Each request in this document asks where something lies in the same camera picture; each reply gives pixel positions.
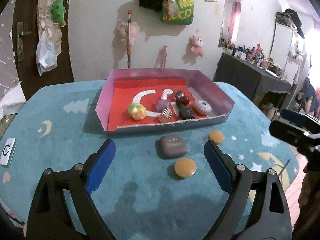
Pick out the orange round puff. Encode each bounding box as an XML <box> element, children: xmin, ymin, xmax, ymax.
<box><xmin>208</xmin><ymin>129</ymin><xmax>225</xmax><ymax>144</ymax></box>
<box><xmin>174</xmin><ymin>158</ymin><xmax>197</xmax><ymax>179</ymax></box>

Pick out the pink round Melody case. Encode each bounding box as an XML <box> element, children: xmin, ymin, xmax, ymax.
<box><xmin>194</xmin><ymin>100</ymin><xmax>212</xmax><ymax>116</ymax></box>

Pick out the black nail polish bottle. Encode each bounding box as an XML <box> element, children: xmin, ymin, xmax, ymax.
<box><xmin>176</xmin><ymin>100</ymin><xmax>195</xmax><ymax>120</ymax></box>

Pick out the dark red nail polish bottle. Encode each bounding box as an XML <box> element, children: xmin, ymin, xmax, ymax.
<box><xmin>173</xmin><ymin>89</ymin><xmax>190</xmax><ymax>106</ymax></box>

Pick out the grey earbuds case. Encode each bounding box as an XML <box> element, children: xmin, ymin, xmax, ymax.
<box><xmin>159</xmin><ymin>134</ymin><xmax>188</xmax><ymax>159</ymax></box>

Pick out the lilac nail polish bottle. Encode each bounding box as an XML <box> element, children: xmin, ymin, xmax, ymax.
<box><xmin>156</xmin><ymin>92</ymin><xmax>170</xmax><ymax>112</ymax></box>

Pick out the green capybara figurine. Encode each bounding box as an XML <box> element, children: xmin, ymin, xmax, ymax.
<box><xmin>128</xmin><ymin>102</ymin><xmax>147</xmax><ymax>121</ymax></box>

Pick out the dark cloth covered side table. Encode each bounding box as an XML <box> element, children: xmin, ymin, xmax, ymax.
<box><xmin>213</xmin><ymin>53</ymin><xmax>291</xmax><ymax>101</ymax></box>

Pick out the white square device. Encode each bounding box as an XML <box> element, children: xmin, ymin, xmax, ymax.
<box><xmin>1</xmin><ymin>138</ymin><xmax>16</xmax><ymax>166</ymax></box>

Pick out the teal patterned table mat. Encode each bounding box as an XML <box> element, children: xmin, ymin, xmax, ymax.
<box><xmin>1</xmin><ymin>81</ymin><xmax>299</xmax><ymax>239</ymax></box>

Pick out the pink plush cow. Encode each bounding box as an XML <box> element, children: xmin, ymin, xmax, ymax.
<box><xmin>190</xmin><ymin>36</ymin><xmax>204</xmax><ymax>57</ymax></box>

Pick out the red Miniso paper liner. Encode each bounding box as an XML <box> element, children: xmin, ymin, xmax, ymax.
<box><xmin>107</xmin><ymin>78</ymin><xmax>202</xmax><ymax>132</ymax></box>

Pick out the pink cardboard box tray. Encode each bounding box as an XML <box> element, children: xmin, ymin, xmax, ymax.
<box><xmin>95</xmin><ymin>68</ymin><xmax>234</xmax><ymax>135</ymax></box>

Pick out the white plastic bag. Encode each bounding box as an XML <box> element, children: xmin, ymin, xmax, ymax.
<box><xmin>36</xmin><ymin>32</ymin><xmax>57</xmax><ymax>76</ymax></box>

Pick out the green tote bag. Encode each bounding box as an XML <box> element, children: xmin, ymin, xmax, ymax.
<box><xmin>161</xmin><ymin>0</ymin><xmax>195</xmax><ymax>25</ymax></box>

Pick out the dark brown wooden door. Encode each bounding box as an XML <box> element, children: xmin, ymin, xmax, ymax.
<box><xmin>12</xmin><ymin>0</ymin><xmax>74</xmax><ymax>100</ymax></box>

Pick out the pink plush pig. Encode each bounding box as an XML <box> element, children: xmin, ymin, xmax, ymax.
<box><xmin>117</xmin><ymin>18</ymin><xmax>140</xmax><ymax>46</ymax></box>

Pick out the orange grey mop pole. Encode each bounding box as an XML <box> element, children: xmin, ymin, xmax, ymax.
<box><xmin>126</xmin><ymin>10</ymin><xmax>132</xmax><ymax>69</ymax></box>

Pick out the green plush toy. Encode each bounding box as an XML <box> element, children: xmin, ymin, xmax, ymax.
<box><xmin>50</xmin><ymin>0</ymin><xmax>66</xmax><ymax>27</ymax></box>

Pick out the beige hanging organizer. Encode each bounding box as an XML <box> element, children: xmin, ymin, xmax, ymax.
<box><xmin>36</xmin><ymin>0</ymin><xmax>62</xmax><ymax>56</ymax></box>

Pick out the metal door handle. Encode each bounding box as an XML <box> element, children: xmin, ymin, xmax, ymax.
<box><xmin>16</xmin><ymin>22</ymin><xmax>32</xmax><ymax>62</ymax></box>

